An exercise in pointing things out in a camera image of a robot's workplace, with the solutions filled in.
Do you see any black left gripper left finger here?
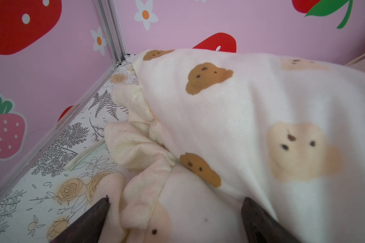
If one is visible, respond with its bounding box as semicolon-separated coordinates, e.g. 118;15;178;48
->
51;196;111;243

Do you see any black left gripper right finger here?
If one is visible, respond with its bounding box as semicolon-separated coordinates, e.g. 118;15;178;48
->
241;197;300;243

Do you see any cream bear print pillow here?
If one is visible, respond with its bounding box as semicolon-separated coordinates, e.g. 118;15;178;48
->
104;49;365;243

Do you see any floral pattern table mat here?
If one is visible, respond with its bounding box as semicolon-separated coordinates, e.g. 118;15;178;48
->
0;54;136;243

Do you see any aluminium frame corner post left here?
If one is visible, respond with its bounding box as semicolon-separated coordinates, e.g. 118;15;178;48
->
93;0;127;66

